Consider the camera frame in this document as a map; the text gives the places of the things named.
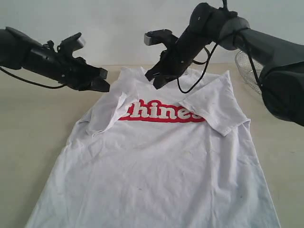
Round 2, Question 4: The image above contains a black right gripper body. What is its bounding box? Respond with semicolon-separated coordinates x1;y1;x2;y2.
145;45;204;81

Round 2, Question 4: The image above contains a metal wire mesh basket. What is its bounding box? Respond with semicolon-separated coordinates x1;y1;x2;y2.
235;51;261;95

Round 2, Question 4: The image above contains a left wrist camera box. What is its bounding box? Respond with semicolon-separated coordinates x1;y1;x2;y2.
43;32;85;59

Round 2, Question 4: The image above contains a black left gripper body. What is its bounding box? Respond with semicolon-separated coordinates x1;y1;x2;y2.
21;47;110;92

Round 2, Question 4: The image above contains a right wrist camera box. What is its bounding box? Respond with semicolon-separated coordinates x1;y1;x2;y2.
143;29;178;48

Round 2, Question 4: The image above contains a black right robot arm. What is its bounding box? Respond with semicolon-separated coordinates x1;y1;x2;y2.
144;2;304;125

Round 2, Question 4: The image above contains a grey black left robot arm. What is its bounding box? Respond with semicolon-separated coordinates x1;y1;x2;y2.
0;27;110;93

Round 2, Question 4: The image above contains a white t-shirt red print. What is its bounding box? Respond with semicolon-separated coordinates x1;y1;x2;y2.
26;67;280;228

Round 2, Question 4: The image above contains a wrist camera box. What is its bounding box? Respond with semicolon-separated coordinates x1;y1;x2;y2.
143;29;178;48
43;32;85;59

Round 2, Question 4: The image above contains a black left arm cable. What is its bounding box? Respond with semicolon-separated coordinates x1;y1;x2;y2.
0;40;69;90

